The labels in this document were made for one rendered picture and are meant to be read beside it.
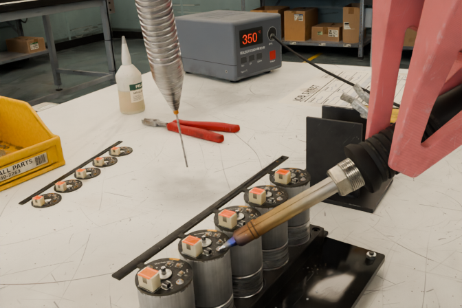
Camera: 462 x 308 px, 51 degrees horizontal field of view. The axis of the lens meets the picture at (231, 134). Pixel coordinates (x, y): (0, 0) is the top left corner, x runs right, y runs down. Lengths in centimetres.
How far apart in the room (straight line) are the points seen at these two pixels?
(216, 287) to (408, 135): 11
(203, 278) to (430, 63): 13
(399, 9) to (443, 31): 4
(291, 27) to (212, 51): 395
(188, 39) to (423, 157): 63
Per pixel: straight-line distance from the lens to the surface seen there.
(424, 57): 20
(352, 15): 449
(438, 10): 20
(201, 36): 78
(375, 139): 23
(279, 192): 27
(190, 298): 22
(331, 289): 29
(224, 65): 75
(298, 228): 30
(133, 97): 64
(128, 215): 40
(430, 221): 39
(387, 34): 23
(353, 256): 32
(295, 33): 469
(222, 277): 23
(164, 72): 16
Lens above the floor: 94
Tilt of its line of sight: 21 degrees down
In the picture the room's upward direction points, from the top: 3 degrees counter-clockwise
